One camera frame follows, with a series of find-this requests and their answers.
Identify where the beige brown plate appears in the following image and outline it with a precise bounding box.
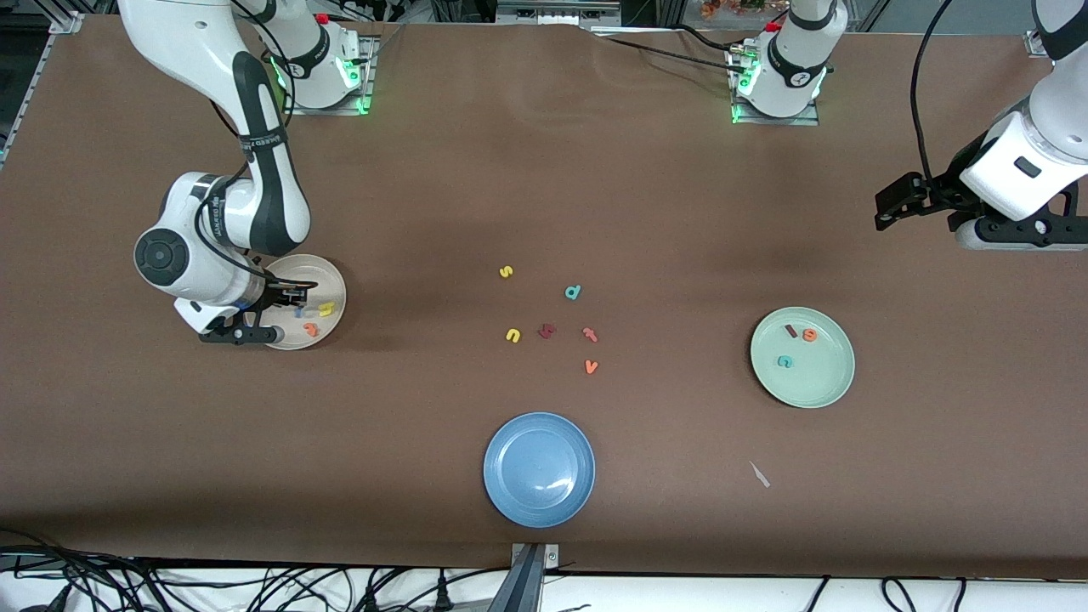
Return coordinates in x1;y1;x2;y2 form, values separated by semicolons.
262;254;348;351

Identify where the light green plate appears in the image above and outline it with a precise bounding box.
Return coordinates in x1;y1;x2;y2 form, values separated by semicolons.
750;307;856;410

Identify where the orange flower bunch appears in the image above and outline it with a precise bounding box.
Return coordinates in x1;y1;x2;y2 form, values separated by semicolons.
701;0;791;20

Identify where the brown table cover sheet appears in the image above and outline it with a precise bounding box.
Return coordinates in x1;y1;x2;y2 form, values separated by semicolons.
0;15;1088;581

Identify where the blue plate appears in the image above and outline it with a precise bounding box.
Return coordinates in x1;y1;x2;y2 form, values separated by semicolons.
483;412;597;529

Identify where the black table cable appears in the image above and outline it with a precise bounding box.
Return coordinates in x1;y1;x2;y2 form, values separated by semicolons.
595;32;747;76
663;22;736;54

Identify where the tangled black cable bundle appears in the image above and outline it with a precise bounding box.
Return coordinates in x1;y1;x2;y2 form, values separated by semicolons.
0;529;511;612

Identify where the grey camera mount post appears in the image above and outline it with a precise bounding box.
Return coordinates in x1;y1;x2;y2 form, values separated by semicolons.
489;542;562;612

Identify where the looped black cable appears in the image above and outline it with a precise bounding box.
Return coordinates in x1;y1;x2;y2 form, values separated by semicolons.
880;576;968;612

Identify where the silver aluminium frame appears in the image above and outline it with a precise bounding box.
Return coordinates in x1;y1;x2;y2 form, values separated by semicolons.
496;0;623;28

